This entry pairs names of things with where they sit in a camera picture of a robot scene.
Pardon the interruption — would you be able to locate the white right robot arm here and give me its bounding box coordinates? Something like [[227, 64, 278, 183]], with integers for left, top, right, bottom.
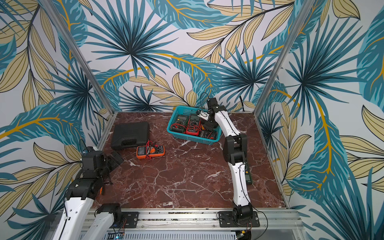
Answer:
[[201, 98, 254, 225]]

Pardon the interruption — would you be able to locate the black plastic tool case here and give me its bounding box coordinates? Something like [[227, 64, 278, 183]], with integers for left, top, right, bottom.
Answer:
[[111, 122, 150, 151]]

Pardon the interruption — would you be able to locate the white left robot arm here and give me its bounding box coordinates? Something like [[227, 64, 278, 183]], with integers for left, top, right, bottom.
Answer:
[[53, 147, 126, 240]]

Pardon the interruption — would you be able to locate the red Aneng multimeter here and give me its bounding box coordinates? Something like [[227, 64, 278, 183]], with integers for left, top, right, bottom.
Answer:
[[186, 115, 201, 136]]

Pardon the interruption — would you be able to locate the teal plastic basket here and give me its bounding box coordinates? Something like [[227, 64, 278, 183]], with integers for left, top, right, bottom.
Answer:
[[167, 106, 222, 145]]

